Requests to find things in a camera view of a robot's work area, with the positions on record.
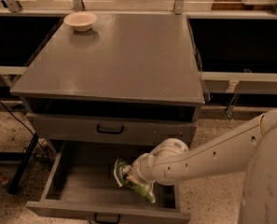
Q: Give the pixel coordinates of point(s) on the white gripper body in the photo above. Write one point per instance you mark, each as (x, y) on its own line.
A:
(138, 169)

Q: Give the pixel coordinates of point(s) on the green jalapeno chip bag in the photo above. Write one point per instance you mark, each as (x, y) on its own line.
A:
(144, 190)

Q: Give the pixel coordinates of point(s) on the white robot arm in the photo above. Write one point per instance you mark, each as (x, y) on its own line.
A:
(250, 148)

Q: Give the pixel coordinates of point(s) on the open grey middle drawer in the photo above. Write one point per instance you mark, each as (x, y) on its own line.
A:
(81, 183)

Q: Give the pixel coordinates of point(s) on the closed grey top drawer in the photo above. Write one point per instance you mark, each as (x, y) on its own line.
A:
(83, 128)

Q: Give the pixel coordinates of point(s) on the grey drawer cabinet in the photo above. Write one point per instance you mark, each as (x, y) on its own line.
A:
(128, 66)

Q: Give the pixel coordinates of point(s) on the black table leg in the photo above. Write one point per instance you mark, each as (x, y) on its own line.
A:
(13, 188)

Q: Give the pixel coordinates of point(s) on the beige bowl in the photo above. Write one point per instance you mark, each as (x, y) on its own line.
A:
(80, 21)

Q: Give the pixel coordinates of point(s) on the black top drawer handle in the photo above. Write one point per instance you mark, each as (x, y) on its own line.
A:
(101, 129)

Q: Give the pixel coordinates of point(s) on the black drawer handle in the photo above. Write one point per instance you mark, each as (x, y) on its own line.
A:
(106, 219)
(101, 129)

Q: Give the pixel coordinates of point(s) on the black middle drawer handle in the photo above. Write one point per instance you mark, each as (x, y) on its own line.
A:
(106, 219)

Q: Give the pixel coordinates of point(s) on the metal bracket under rail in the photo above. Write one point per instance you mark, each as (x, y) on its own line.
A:
(231, 89)

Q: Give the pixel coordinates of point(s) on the metal railing frame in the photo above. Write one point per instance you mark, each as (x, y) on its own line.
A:
(227, 44)

